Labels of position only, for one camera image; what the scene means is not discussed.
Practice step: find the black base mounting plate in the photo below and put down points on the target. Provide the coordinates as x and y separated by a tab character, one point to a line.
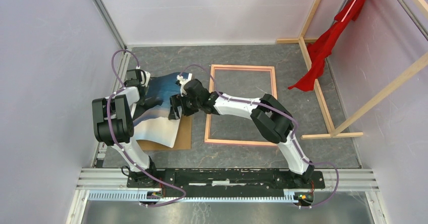
225	182

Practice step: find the red cloth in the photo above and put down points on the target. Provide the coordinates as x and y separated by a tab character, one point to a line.
324	45

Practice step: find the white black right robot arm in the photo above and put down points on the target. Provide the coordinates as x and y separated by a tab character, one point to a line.
272	120

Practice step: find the aluminium front rail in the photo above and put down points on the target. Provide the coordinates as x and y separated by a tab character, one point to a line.
362	180

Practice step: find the white slotted cable duct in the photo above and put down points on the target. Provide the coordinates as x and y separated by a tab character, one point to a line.
152	196

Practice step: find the light wooden beam structure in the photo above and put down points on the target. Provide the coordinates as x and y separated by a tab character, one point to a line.
407	74

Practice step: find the ocean landscape photo print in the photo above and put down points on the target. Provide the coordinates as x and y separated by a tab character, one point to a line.
157	102

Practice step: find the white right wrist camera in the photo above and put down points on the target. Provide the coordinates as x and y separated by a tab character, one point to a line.
182	81

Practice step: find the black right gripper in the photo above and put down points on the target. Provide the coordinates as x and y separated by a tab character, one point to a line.
176	101

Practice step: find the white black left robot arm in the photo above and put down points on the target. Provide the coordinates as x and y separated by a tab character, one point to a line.
113	124

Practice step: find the brown backing board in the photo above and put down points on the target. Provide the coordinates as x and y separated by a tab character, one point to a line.
162	134

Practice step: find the aluminium side rail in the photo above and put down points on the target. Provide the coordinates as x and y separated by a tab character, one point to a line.
105	156

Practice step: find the pink wooden picture frame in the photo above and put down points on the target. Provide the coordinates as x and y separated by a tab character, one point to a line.
271	70

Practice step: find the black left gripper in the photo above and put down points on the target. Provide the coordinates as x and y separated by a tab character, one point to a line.
142	102

